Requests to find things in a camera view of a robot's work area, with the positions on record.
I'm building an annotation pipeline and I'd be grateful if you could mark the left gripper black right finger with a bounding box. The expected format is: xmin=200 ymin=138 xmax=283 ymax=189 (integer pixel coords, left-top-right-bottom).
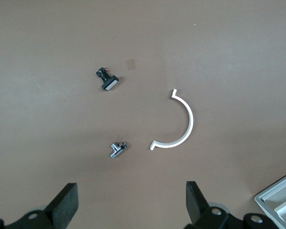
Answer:
xmin=185 ymin=180 xmax=230 ymax=229

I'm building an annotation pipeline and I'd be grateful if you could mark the white semicircular plastic clamp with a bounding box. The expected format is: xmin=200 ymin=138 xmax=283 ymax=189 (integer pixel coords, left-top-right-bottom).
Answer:
xmin=148 ymin=88 xmax=194 ymax=151

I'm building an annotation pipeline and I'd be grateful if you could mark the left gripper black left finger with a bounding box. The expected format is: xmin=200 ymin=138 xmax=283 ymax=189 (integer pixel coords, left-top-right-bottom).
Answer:
xmin=7 ymin=183 xmax=79 ymax=229

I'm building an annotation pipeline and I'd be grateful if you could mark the chrome metal fitting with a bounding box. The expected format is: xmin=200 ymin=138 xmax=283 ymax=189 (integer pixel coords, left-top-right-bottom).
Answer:
xmin=109 ymin=141 xmax=128 ymax=159

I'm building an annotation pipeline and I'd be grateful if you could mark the black pushbutton with white cap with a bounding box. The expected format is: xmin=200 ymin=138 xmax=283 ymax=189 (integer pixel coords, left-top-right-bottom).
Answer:
xmin=95 ymin=67 xmax=120 ymax=92

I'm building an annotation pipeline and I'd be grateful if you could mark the white drawer cabinet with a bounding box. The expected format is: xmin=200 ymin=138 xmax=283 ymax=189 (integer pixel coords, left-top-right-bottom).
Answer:
xmin=254 ymin=168 xmax=286 ymax=229

